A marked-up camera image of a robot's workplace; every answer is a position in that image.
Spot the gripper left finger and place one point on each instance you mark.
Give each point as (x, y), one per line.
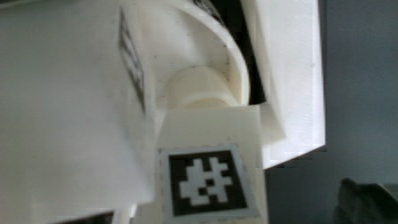
(100, 216)

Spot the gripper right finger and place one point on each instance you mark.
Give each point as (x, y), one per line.
(366, 203)

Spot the white stool leg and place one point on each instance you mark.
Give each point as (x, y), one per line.
(75, 119)
(210, 185)

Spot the white U-shaped fence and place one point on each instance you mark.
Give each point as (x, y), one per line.
(283, 23)

